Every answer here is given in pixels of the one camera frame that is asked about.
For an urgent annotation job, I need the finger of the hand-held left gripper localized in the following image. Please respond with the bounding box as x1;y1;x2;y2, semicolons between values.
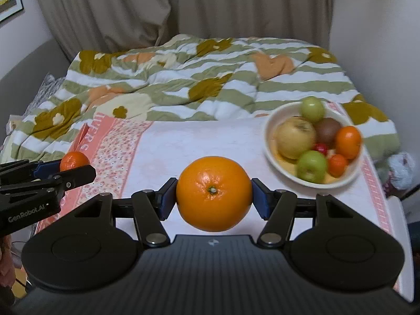
0;159;63;186
0;165;97;204

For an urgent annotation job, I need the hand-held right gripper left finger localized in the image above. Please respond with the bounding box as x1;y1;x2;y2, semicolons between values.
75;177;179;247

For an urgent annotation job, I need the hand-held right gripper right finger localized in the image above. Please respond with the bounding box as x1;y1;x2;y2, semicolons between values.
251;178;350;249

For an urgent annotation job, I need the small mandarin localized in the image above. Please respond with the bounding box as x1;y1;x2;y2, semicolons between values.
60;151;91;172
328;154;349;178

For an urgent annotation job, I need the large orange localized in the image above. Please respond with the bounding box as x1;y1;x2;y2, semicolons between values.
335;125;362;160
176;157;253;232

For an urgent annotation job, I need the green apple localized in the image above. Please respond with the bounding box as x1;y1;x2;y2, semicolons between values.
301;96;326;124
297;150;329;183

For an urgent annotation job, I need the white ceramic bowl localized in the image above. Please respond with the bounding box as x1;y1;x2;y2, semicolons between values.
263;102;365;189

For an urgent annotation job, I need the large yellow pear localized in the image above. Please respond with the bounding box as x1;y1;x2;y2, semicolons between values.
275;116;317;160

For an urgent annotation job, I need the person's left forearm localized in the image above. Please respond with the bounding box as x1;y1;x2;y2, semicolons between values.
0;236;15;289

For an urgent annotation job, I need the pink floral tablecloth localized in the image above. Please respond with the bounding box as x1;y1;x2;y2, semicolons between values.
34;102;414;302

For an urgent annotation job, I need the grey dotted cloth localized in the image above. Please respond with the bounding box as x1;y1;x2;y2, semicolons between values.
23;74;66;119

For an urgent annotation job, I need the brown kiwi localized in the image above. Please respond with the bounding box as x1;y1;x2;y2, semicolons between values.
314;117;342;150

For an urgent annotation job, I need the grey upholstered headboard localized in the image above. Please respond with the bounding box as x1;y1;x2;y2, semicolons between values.
0;38;71;119

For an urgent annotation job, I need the green striped floral blanket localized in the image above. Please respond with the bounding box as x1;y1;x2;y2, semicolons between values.
3;34;401;168

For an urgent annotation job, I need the floral patterned cloth bundle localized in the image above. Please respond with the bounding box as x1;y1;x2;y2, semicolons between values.
377;153;416;191

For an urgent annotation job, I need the beige curtain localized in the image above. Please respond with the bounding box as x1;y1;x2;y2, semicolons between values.
29;0;332;63

